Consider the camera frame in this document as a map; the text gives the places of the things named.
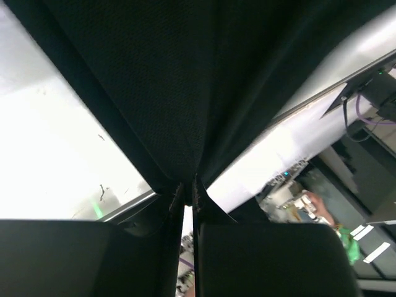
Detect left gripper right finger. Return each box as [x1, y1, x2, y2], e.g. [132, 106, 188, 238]
[192, 178, 361, 296]

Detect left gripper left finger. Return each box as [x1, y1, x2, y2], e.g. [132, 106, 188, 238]
[1, 186, 185, 296]

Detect black shorts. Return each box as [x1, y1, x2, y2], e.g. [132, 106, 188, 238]
[6, 0, 396, 194]

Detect person's hand in background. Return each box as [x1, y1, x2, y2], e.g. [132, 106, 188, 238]
[305, 191, 336, 228]

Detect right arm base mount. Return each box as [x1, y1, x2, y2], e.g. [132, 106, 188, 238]
[323, 59, 395, 122]

